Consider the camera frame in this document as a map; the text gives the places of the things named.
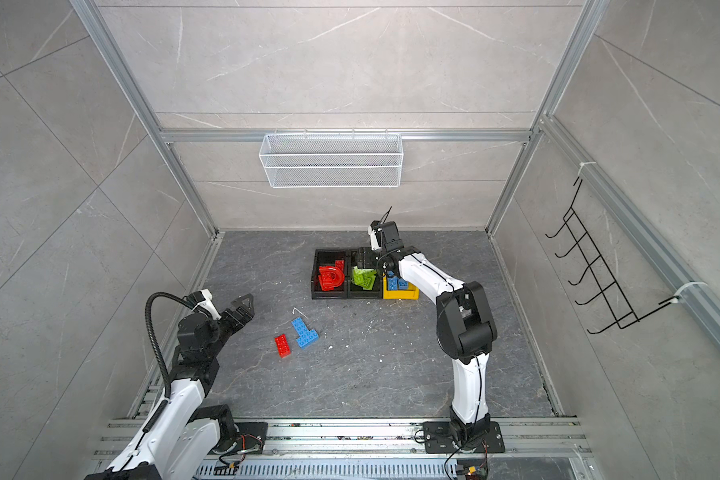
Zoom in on green lego brick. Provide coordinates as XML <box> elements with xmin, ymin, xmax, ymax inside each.
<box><xmin>352</xmin><ymin>266</ymin><xmax>377</xmax><ymax>291</ymax></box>

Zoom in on blue lego brick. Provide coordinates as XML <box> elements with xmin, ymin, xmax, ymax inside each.
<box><xmin>385</xmin><ymin>275</ymin><xmax>408</xmax><ymax>291</ymax></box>
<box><xmin>291</xmin><ymin>317</ymin><xmax>309</xmax><ymax>337</ymax></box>
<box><xmin>297</xmin><ymin>329</ymin><xmax>319</xmax><ymax>349</ymax></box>

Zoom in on red arch lego piece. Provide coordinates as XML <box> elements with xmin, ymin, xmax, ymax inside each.
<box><xmin>318</xmin><ymin>265</ymin><xmax>345</xmax><ymax>292</ymax></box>

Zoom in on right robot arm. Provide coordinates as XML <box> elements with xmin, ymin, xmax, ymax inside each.
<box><xmin>368</xmin><ymin>220</ymin><xmax>498</xmax><ymax>446</ymax></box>

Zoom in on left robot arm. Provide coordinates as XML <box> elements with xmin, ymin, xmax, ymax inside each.
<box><xmin>87</xmin><ymin>289</ymin><xmax>255</xmax><ymax>479</ymax></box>

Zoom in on yellow plastic bin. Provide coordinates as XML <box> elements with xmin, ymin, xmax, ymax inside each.
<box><xmin>382</xmin><ymin>275</ymin><xmax>420</xmax><ymax>300</ymax></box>

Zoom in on black two-compartment tray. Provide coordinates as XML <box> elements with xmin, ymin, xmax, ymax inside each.
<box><xmin>310</xmin><ymin>247</ymin><xmax>383</xmax><ymax>300</ymax></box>

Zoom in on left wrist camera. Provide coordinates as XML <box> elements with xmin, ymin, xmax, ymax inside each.
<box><xmin>188</xmin><ymin>289</ymin><xmax>221</xmax><ymax>320</ymax></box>

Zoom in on black corrugated cable hose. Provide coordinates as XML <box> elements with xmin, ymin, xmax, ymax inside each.
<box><xmin>144</xmin><ymin>292</ymin><xmax>196</xmax><ymax>400</ymax></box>

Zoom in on white wire mesh basket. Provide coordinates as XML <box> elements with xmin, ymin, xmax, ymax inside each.
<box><xmin>259</xmin><ymin>133</ymin><xmax>404</xmax><ymax>188</ymax></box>

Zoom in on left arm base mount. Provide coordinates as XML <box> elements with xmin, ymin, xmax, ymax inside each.
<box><xmin>213</xmin><ymin>421</ymin><xmax>269</xmax><ymax>455</ymax></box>

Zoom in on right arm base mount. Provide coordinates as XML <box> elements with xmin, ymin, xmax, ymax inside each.
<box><xmin>422</xmin><ymin>421</ymin><xmax>506</xmax><ymax>454</ymax></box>

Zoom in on black wire hook rack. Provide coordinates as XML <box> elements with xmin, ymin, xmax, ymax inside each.
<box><xmin>544</xmin><ymin>177</ymin><xmax>681</xmax><ymax>335</ymax></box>

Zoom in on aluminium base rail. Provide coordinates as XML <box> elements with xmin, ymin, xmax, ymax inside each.
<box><xmin>190</xmin><ymin>417</ymin><xmax>602</xmax><ymax>479</ymax></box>

